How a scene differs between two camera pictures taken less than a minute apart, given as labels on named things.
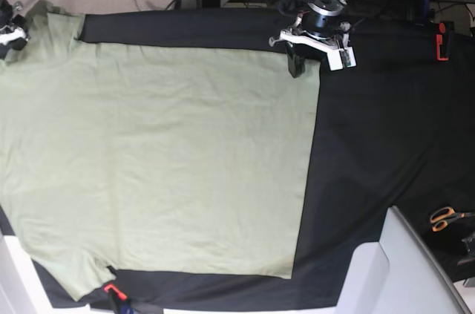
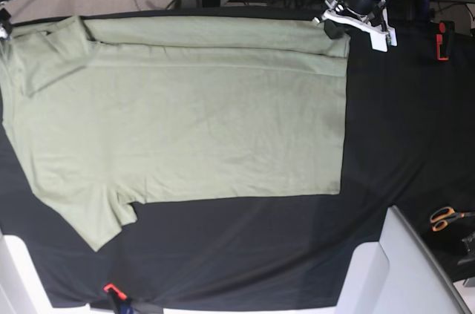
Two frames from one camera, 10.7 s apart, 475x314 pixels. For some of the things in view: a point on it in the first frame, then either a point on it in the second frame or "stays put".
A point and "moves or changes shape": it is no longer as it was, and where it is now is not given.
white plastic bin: [396, 275] stays put
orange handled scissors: [441, 217] stays put
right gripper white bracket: [340, 54] -> [381, 35]
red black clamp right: [444, 40] stays put
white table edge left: [21, 289] stays put
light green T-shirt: [168, 160] moves or changes shape
